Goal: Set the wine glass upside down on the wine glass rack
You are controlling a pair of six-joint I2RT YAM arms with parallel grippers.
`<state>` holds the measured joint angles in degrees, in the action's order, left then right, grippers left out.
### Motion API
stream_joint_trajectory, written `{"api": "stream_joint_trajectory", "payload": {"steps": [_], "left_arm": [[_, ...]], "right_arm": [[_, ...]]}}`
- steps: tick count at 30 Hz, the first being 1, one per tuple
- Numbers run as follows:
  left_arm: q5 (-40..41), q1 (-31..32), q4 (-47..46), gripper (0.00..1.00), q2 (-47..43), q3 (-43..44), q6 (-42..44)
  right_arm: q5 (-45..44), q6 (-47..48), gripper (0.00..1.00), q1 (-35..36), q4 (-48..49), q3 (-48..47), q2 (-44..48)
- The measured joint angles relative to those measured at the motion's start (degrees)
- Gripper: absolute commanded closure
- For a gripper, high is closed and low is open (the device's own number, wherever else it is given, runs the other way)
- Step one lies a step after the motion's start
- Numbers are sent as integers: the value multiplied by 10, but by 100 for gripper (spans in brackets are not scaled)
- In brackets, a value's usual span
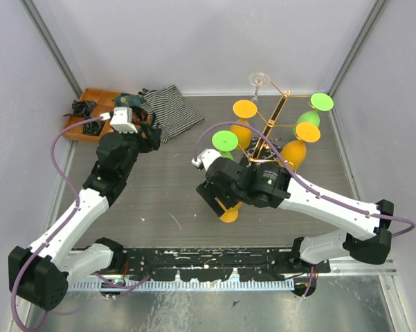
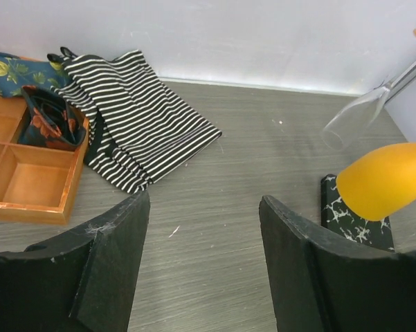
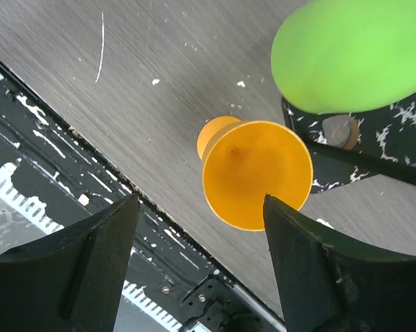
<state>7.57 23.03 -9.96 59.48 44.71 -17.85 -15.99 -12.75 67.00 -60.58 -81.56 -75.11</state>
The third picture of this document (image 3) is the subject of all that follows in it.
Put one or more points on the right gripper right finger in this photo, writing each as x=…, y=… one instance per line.
x=328, y=281

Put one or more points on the green plastic goblet front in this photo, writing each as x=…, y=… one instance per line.
x=346, y=56

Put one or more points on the black mounting base plate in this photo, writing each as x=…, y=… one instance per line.
x=57, y=165

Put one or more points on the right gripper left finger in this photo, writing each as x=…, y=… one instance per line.
x=70, y=280

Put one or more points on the orange plastic goblet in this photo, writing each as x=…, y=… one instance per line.
x=243, y=161

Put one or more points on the gold wine glass rack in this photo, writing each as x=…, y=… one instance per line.
x=388, y=133

